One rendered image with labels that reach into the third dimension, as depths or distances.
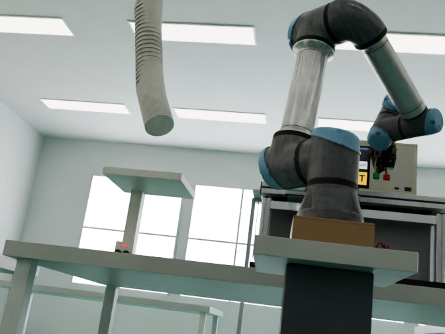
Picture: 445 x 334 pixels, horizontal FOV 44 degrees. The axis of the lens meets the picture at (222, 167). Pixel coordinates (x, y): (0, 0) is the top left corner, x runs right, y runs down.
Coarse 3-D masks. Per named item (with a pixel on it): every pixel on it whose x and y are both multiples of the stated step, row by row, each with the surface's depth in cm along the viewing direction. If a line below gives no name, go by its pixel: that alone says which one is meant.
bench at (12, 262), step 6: (0, 258) 241; (6, 258) 246; (0, 264) 242; (6, 264) 246; (12, 264) 252; (0, 270) 264; (6, 270) 258; (12, 270) 252; (36, 270) 275; (36, 276) 276
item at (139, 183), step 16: (112, 176) 256; (128, 176) 252; (144, 176) 250; (160, 176) 249; (176, 176) 248; (128, 192) 284; (144, 192) 279; (160, 192) 275; (176, 192) 270; (192, 192) 273; (128, 208) 274; (128, 224) 272; (128, 240) 270
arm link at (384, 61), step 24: (336, 0) 148; (336, 24) 146; (360, 24) 145; (384, 24) 148; (360, 48) 149; (384, 48) 149; (384, 72) 152; (408, 96) 155; (408, 120) 160; (432, 120) 158
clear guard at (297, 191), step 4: (296, 188) 184; (300, 188) 184; (304, 188) 184; (288, 192) 182; (292, 192) 182; (296, 192) 182; (300, 192) 182; (304, 192) 182; (288, 196) 206; (292, 196) 205; (296, 196) 204; (300, 196) 203; (304, 196) 181; (288, 200) 211; (292, 200) 211; (296, 200) 210; (300, 200) 209
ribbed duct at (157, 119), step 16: (144, 0) 333; (160, 0) 336; (144, 16) 329; (160, 16) 333; (144, 32) 324; (160, 32) 331; (144, 48) 320; (160, 48) 326; (144, 64) 315; (160, 64) 320; (144, 80) 310; (160, 80) 312; (144, 96) 304; (160, 96) 304; (144, 112) 299; (160, 112) 295; (144, 128) 298; (160, 128) 301
